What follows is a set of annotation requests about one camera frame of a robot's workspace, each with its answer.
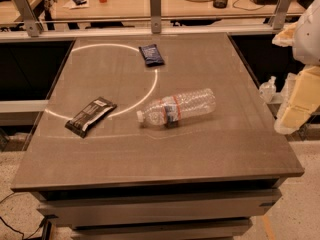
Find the wooden background desk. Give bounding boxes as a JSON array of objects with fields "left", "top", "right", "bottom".
[{"left": 50, "top": 0, "right": 276, "bottom": 21}]

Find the black floor cable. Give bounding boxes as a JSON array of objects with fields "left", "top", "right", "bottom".
[{"left": 0, "top": 192, "right": 46, "bottom": 240}]

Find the left metal rail bracket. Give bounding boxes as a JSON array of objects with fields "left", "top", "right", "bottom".
[{"left": 13, "top": 0, "right": 43, "bottom": 37}]

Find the clear plastic water bottle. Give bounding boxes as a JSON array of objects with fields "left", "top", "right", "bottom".
[{"left": 137, "top": 88, "right": 216, "bottom": 126}]

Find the dark blue snack packet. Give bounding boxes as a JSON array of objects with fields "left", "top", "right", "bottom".
[{"left": 139, "top": 44, "right": 164, "bottom": 67}]

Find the right metal rail bracket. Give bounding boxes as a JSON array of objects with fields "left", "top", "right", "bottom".
[{"left": 269, "top": 0, "right": 292, "bottom": 30}]

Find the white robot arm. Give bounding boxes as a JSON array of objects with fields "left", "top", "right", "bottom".
[{"left": 272, "top": 0, "right": 320, "bottom": 134}]

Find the small clear bottle left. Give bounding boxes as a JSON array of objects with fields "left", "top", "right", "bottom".
[{"left": 259, "top": 76, "right": 276, "bottom": 103}]

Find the middle metal rail bracket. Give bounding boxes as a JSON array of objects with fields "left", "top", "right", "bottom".
[{"left": 150, "top": 0, "right": 161, "bottom": 34}]

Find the grey table base frame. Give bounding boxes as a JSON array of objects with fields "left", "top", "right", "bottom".
[{"left": 31, "top": 177, "right": 284, "bottom": 240}]

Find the metal rail bracket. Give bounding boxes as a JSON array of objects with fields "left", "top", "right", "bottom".
[
  {"left": 13, "top": 0, "right": 43, "bottom": 37},
  {"left": 269, "top": 0, "right": 292, "bottom": 30},
  {"left": 150, "top": 0, "right": 161, "bottom": 34}
]

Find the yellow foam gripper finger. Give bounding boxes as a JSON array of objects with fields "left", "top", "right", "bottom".
[
  {"left": 272, "top": 23, "right": 297, "bottom": 47},
  {"left": 274, "top": 65, "right": 320, "bottom": 135}
]

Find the black snack bar wrapper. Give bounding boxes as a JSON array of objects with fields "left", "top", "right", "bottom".
[{"left": 65, "top": 97, "right": 117, "bottom": 138}]

